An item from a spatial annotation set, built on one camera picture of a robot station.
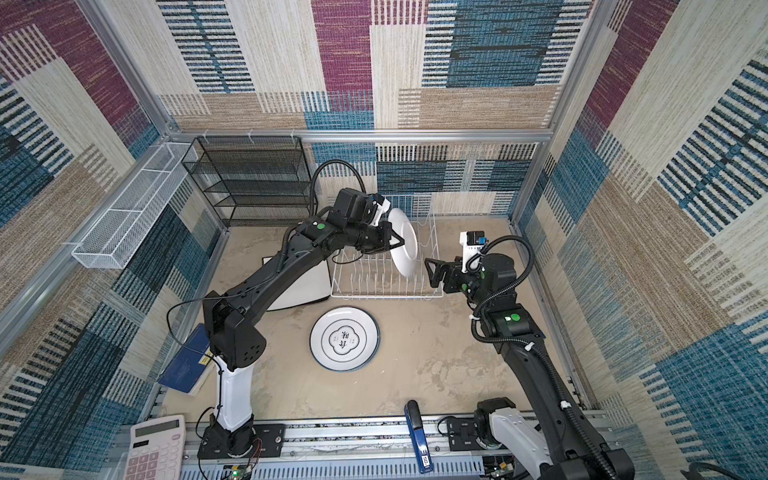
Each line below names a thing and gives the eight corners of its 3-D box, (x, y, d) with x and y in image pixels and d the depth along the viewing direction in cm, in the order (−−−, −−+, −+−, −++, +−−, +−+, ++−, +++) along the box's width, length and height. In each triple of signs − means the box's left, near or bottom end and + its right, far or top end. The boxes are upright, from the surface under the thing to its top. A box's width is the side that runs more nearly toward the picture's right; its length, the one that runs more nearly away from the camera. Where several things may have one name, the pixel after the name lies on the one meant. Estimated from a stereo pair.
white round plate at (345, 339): (307, 371, 85) (305, 368, 83) (317, 310, 97) (315, 306, 95) (379, 371, 85) (379, 368, 83) (380, 310, 97) (380, 306, 95)
